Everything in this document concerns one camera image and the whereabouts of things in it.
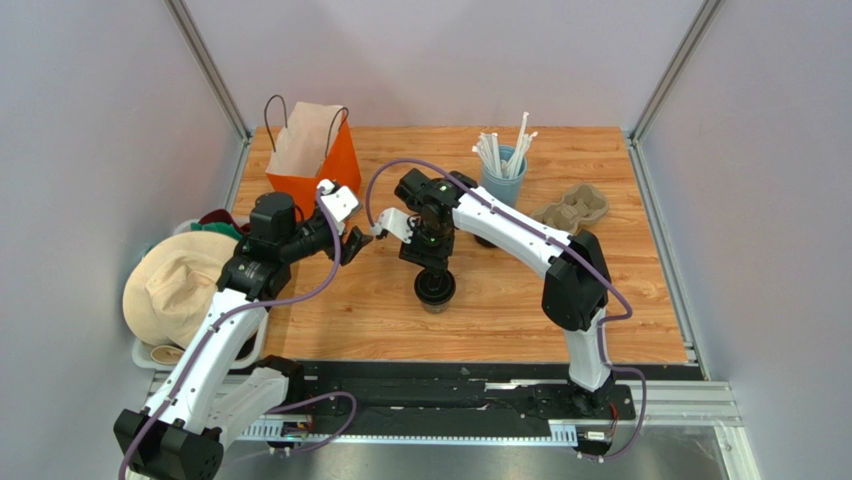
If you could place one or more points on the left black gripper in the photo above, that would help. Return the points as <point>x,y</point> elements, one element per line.
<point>352,244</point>

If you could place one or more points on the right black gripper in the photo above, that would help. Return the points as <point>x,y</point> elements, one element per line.
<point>432,261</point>

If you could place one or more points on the single black cup lid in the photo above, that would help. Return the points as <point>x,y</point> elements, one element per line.
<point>432,286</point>

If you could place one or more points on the orange paper bag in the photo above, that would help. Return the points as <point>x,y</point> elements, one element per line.
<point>315,143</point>

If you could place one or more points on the single brown plastic cup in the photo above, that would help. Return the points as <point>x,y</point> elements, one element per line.
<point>435,307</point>

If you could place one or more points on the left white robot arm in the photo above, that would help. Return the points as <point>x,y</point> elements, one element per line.
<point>184,429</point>

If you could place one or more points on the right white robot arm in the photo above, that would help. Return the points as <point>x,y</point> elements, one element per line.
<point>573,269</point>

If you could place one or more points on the black lid stack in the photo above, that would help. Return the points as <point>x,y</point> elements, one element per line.
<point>485,243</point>

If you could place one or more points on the light blue straw holder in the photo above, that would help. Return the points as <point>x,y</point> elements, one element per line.
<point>506,191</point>

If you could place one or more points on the green cloth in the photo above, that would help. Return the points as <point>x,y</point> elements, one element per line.
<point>218,227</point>

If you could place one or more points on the dark red cloth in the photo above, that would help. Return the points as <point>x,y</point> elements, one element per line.
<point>223,216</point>

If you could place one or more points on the bottom pulp cup carrier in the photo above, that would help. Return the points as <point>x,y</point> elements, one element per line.
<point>580,206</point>

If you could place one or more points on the beige hat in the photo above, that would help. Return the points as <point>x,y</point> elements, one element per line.
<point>173,286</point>

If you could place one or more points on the white plastic tray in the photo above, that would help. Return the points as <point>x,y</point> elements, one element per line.
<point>160,356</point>

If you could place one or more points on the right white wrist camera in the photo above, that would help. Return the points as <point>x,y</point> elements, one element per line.
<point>393,221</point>

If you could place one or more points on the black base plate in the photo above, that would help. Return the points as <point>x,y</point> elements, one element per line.
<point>448,399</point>

